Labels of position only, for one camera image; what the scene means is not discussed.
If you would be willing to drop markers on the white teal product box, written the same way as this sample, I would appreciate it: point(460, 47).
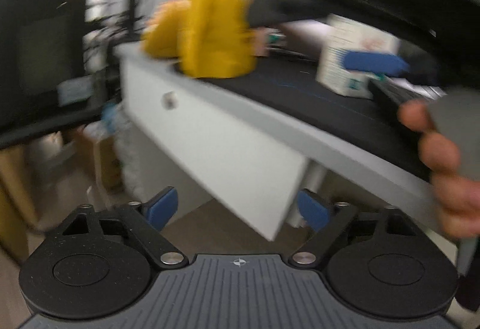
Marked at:
point(348, 35)

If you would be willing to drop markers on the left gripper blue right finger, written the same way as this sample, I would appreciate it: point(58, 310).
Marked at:
point(314, 209)

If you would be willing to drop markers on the black computer tower case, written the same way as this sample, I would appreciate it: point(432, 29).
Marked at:
point(44, 83)

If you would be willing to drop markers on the black keyboard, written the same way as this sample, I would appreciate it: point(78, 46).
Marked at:
point(386, 92)

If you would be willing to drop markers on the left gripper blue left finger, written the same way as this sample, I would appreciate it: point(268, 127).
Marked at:
point(161, 208)

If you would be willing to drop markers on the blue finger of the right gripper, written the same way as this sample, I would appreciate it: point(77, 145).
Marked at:
point(375, 62)

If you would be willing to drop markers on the white desk drawer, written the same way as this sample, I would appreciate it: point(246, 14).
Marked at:
point(250, 172)

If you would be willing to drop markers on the person's right hand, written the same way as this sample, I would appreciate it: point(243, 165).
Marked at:
point(457, 196)

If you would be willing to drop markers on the yellow tiger snack bag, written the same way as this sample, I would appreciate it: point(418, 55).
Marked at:
point(215, 39)

